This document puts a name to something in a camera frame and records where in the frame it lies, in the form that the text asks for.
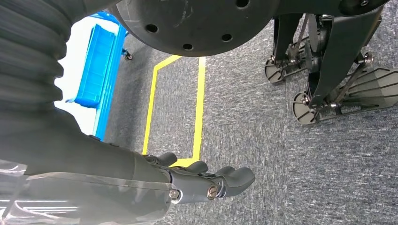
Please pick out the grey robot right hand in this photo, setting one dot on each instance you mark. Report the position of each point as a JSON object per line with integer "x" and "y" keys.
{"x": 77, "y": 174}

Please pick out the blue plastic crate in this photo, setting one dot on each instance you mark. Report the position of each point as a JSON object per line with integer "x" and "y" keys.
{"x": 96, "y": 68}

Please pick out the black rack caster wheel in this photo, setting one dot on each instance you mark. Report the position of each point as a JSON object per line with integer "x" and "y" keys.
{"x": 128, "y": 56}

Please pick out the blue metal shelf rack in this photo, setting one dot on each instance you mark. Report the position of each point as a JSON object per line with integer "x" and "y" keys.
{"x": 107, "y": 102}

